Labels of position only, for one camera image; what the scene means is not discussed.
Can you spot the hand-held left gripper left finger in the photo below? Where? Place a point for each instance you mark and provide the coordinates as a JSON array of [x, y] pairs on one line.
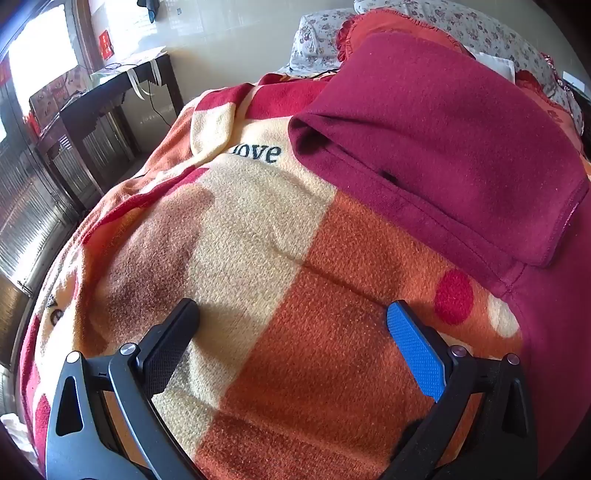
[[166, 355]]

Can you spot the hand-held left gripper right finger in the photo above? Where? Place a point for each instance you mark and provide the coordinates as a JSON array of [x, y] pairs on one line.
[[415, 355]]

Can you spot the maroon fleece garment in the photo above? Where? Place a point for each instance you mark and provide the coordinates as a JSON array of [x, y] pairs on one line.
[[438, 138]]

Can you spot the printed fleece blanket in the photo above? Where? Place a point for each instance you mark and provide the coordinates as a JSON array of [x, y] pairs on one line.
[[258, 230]]

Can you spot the white cloth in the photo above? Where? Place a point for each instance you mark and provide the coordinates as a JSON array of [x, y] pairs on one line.
[[16, 429]]

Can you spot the ribbed metal panel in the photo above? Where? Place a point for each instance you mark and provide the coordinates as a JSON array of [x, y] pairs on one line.
[[27, 198]]

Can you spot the dark wooden table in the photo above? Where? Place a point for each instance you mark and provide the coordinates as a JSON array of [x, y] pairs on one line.
[[92, 106]]

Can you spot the printed cardboard box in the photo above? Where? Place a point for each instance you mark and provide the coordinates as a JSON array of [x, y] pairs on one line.
[[55, 97]]

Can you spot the large red heart cushion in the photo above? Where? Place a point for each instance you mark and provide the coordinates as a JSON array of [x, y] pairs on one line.
[[549, 106]]

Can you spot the white pillow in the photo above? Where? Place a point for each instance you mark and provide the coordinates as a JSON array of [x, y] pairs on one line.
[[498, 64]]

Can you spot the bright window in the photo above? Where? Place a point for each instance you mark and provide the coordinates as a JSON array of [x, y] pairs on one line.
[[41, 60]]

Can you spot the small red heart cushion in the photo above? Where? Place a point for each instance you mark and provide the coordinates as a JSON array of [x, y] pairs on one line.
[[364, 25]]

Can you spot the black hanging cloth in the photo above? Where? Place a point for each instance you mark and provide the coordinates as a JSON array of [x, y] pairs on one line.
[[150, 5]]

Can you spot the red wall sticker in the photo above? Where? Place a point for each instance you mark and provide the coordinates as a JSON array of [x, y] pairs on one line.
[[105, 44]]

